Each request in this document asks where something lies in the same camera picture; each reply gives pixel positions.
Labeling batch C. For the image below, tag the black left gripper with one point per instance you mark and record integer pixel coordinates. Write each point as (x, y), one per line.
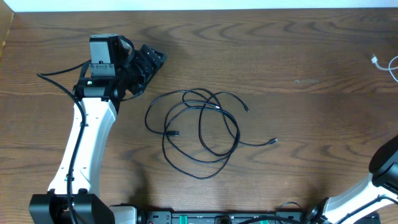
(152, 67)

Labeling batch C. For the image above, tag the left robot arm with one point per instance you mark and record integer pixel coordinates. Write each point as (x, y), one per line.
(114, 68)

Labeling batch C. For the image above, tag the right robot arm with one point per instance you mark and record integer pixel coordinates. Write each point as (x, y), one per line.
(378, 189)

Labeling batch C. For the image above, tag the cardboard box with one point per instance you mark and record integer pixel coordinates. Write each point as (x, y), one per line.
(6, 18)

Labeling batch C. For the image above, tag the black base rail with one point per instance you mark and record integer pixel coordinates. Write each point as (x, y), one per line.
(217, 217)

